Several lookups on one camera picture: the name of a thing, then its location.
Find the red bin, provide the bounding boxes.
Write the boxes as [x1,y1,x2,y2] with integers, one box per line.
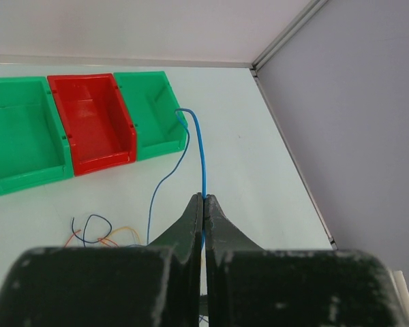
[47,73,137,176]

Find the light blue wire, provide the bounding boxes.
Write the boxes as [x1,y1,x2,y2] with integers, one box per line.
[145,108,209,327]

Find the green bin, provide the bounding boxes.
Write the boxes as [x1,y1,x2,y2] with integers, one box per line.
[114,71,187,161]
[0,76,74,196]

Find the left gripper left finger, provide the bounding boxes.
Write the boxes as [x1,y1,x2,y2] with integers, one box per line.
[0,193,203,326]

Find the right green bin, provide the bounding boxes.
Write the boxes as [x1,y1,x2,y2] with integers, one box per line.
[114,71,187,161]

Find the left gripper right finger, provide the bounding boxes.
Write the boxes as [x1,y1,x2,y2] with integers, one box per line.
[204,195,409,326]

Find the left green bin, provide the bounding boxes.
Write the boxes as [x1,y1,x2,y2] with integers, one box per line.
[0,76,74,196]

